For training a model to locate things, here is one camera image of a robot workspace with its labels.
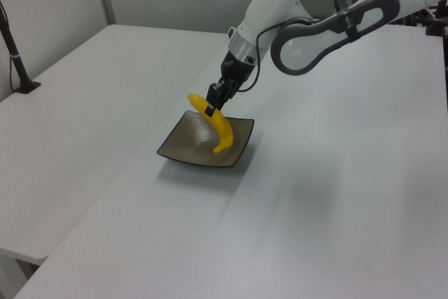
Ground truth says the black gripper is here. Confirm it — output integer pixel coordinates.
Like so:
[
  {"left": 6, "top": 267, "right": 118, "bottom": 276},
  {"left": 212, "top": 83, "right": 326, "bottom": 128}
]
[{"left": 205, "top": 50, "right": 254, "bottom": 117}]

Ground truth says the yellow plastic banana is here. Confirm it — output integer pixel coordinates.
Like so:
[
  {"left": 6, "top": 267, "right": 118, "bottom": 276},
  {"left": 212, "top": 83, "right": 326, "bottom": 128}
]
[{"left": 186, "top": 92, "right": 235, "bottom": 155}]

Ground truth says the square brown ceramic plate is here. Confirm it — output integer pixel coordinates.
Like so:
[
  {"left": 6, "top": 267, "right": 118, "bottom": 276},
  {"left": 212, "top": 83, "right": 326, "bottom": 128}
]
[{"left": 156, "top": 110, "right": 256, "bottom": 169}]

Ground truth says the black clamp stand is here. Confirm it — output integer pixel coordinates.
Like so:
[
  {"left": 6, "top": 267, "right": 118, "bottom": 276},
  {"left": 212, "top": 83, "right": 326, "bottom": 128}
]
[{"left": 412, "top": 0, "right": 448, "bottom": 37}]

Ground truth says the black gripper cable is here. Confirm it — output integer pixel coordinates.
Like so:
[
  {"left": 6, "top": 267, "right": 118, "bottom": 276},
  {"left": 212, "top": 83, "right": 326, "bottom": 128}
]
[{"left": 234, "top": 22, "right": 285, "bottom": 93}]

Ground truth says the black camera stand pole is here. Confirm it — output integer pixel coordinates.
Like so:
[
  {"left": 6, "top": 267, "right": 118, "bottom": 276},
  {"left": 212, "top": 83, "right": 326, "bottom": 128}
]
[{"left": 0, "top": 0, "right": 42, "bottom": 95}]

